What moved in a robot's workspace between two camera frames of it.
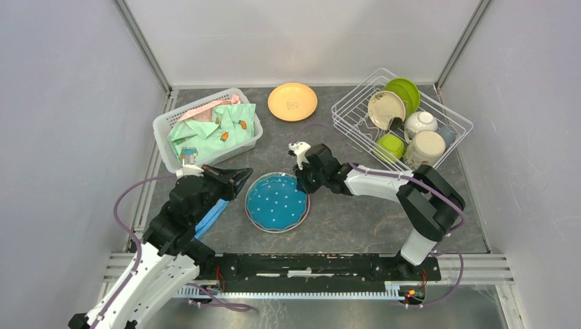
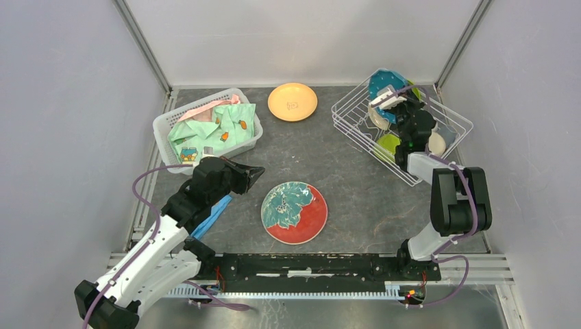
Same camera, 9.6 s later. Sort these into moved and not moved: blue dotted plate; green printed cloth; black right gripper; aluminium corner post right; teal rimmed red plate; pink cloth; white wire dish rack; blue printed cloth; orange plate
Moved: black right gripper; blue dotted plate; teal rimmed red plate
Not moved: blue printed cloth; green printed cloth; pink cloth; orange plate; aluminium corner post right; white wire dish rack
